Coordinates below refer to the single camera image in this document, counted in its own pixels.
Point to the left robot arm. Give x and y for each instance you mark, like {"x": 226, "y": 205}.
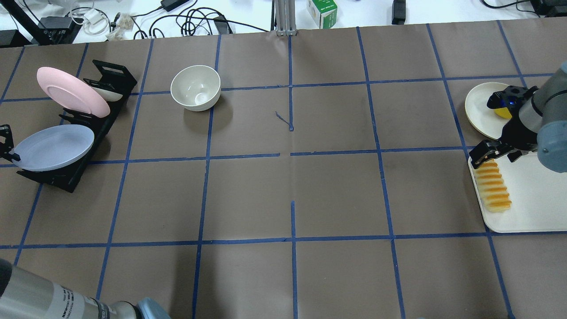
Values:
{"x": 28, "y": 296}

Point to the white rectangular tray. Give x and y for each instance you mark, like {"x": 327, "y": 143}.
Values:
{"x": 538, "y": 195}

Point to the cream round plate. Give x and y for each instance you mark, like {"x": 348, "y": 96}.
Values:
{"x": 480, "y": 116}

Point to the yellow ridged bread loaf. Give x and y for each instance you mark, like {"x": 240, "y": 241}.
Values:
{"x": 491, "y": 187}

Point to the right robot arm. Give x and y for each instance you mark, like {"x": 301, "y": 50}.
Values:
{"x": 538, "y": 124}

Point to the pink plate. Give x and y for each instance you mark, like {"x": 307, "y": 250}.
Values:
{"x": 71, "y": 93}

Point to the aluminium frame post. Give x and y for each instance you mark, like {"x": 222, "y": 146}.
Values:
{"x": 283, "y": 17}

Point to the light blue plate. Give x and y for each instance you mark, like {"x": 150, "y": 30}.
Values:
{"x": 54, "y": 148}

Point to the small white dish in rack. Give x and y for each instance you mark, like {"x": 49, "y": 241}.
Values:
{"x": 107, "y": 94}

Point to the green white carton box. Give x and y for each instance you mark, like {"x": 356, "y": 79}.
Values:
{"x": 323, "y": 12}

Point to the white ceramic bowl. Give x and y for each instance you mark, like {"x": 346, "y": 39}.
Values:
{"x": 197, "y": 88}

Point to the yellow lemon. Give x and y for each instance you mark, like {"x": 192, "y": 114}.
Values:
{"x": 503, "y": 112}

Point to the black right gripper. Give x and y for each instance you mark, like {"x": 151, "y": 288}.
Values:
{"x": 522, "y": 136}

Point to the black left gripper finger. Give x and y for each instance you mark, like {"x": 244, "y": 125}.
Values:
{"x": 7, "y": 147}

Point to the black dish rack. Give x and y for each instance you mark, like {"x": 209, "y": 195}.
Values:
{"x": 113, "y": 75}

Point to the black power adapter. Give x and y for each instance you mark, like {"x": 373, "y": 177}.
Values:
{"x": 399, "y": 12}

